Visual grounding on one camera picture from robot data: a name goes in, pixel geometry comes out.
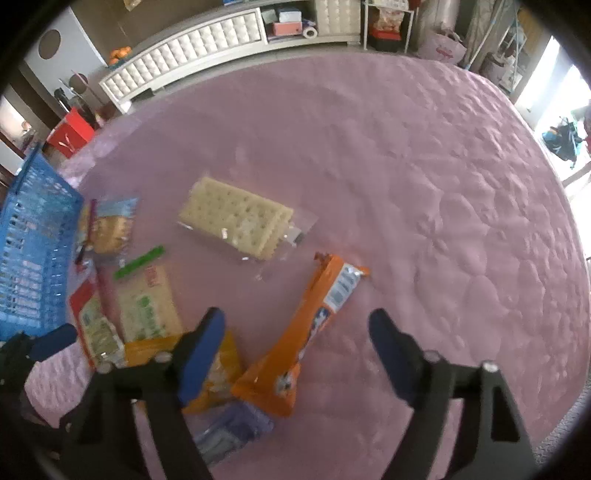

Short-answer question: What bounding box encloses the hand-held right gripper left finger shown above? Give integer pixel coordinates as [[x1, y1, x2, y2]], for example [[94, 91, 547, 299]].
[[60, 307, 227, 480]]

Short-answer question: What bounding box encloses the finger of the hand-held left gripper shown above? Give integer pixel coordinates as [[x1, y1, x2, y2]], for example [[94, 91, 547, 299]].
[[7, 323, 78, 367]]

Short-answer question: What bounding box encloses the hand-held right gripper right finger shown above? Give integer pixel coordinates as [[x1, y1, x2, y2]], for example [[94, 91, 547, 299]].
[[368, 308, 539, 480]]

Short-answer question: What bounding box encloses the yellow snack packet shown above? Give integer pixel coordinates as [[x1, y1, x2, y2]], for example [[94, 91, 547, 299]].
[[124, 330, 245, 414]]

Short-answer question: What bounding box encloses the red snack packet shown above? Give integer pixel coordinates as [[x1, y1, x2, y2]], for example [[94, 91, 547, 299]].
[[69, 277, 127, 370]]

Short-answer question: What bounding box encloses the orange snack packet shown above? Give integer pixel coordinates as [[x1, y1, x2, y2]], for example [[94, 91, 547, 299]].
[[231, 251, 371, 418]]

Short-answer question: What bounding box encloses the blue plastic basket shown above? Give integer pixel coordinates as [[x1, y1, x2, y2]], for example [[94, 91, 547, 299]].
[[0, 143, 85, 342]]

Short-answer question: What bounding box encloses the green print cracker packet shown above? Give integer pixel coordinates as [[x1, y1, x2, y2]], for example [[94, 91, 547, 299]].
[[113, 264, 185, 344]]

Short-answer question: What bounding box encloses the purple snack packet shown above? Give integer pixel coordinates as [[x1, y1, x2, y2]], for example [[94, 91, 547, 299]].
[[191, 401, 275, 464]]

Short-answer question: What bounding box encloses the green snack stick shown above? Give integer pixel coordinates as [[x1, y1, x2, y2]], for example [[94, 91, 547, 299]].
[[114, 246, 166, 280]]

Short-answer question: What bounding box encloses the blue top cookie packet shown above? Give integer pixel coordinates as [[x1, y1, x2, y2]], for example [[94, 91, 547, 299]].
[[76, 198, 139, 256]]

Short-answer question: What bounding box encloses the clear cracker pack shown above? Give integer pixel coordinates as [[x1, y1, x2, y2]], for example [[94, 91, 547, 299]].
[[177, 176, 319, 266]]

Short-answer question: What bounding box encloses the red box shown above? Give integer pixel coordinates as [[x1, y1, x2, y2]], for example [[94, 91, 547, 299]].
[[46, 108, 96, 160]]

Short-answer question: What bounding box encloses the brown round-top stand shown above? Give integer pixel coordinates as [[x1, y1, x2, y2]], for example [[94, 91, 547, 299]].
[[55, 73, 95, 121]]

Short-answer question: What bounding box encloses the blue stroller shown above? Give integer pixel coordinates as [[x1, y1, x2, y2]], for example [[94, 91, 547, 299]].
[[542, 115, 588, 163]]

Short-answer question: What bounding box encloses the white tufted TV cabinet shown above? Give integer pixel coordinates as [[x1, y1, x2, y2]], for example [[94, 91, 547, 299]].
[[98, 0, 362, 114]]

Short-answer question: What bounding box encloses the pink shopping bag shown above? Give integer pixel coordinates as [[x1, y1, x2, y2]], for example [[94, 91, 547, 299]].
[[418, 28, 467, 65]]

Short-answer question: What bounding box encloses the white metal rack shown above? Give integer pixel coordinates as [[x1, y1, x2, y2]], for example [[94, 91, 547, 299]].
[[362, 0, 416, 54]]

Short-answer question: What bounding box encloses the round brown wall decor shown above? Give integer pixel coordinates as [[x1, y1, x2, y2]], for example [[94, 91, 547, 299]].
[[38, 29, 62, 60]]

